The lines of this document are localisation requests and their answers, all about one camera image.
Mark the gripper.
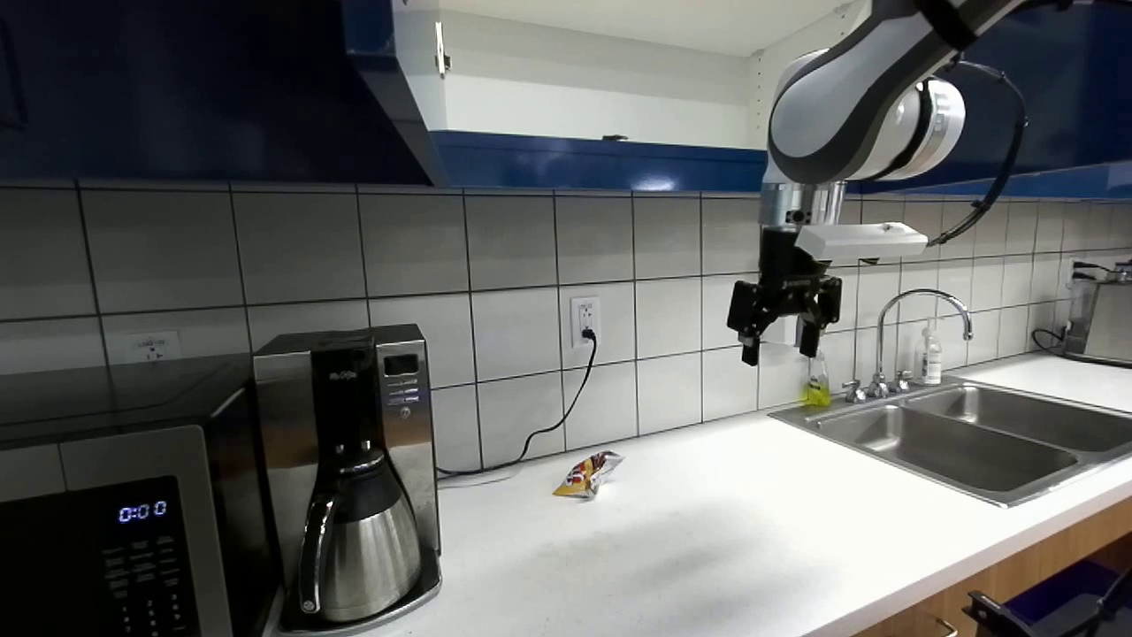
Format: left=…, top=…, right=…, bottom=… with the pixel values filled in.
left=726, top=226, right=844, bottom=367

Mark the yellow granola bar packet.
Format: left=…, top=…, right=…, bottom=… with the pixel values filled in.
left=553, top=450, right=625, bottom=500

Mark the blue cabinet door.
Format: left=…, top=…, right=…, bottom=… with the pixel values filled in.
left=340, top=0, right=454, bottom=188

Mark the yellow dish soap bottle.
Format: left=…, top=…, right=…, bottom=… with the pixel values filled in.
left=804, top=349, right=833, bottom=409

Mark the chrome tap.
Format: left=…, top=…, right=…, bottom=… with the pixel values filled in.
left=841, top=288, right=975, bottom=404

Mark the white soap bottle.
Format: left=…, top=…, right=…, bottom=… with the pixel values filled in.
left=919, top=322, right=945, bottom=387

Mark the steel double sink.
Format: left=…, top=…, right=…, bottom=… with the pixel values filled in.
left=768, top=379, right=1132, bottom=509

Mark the steel countertop appliance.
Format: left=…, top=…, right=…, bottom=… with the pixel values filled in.
left=1060, top=256, right=1132, bottom=370

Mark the black and steel coffee maker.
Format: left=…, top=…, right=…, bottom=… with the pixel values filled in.
left=252, top=324, right=444, bottom=635

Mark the steel coffee carafe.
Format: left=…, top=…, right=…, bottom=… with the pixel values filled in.
left=298, top=442, right=425, bottom=625

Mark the microwave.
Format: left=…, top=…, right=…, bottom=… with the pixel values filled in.
left=0, top=353, right=282, bottom=637

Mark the white wall socket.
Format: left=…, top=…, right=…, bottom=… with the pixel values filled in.
left=570, top=296, right=603, bottom=349
left=131, top=331, right=184, bottom=365

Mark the open blue wall cabinet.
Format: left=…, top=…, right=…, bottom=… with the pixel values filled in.
left=340, top=0, right=876, bottom=193

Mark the closed blue wall cabinet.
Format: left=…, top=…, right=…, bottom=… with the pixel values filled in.
left=862, top=0, right=1132, bottom=201
left=0, top=0, right=434, bottom=188

